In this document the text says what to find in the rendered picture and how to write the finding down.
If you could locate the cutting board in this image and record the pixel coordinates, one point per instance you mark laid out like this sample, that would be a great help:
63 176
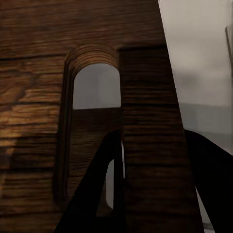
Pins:
43 45

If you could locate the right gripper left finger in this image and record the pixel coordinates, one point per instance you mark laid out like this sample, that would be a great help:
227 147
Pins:
80 215

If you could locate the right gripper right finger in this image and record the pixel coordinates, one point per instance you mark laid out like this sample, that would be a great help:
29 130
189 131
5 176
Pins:
212 169

